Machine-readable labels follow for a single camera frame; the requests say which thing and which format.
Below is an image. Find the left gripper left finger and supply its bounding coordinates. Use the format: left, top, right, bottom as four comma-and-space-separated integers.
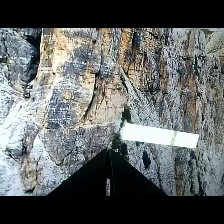
47, 149, 110, 197

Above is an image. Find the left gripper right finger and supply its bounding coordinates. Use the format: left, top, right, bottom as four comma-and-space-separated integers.
108, 149, 168, 197

